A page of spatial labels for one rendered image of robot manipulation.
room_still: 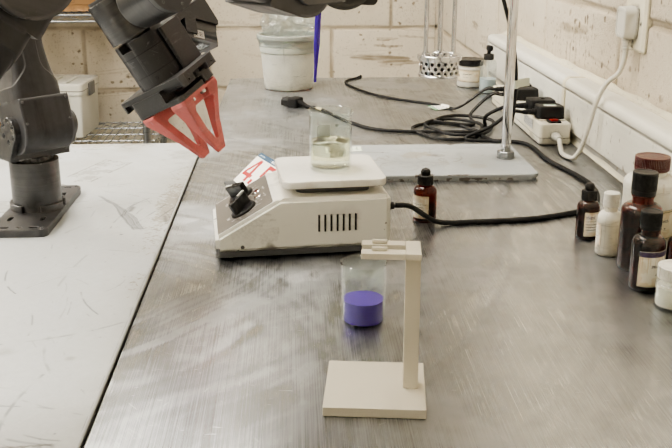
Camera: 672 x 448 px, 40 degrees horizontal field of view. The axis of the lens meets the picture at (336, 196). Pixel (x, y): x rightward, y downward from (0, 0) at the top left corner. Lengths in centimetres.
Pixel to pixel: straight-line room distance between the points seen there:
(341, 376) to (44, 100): 59
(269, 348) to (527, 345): 23
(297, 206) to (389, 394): 35
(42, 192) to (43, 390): 48
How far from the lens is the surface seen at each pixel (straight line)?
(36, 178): 123
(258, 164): 134
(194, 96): 101
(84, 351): 86
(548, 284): 100
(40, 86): 121
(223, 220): 108
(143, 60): 101
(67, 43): 355
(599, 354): 86
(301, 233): 105
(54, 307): 96
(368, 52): 347
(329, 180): 104
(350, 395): 74
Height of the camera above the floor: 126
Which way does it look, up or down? 16 degrees down
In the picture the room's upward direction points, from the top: straight up
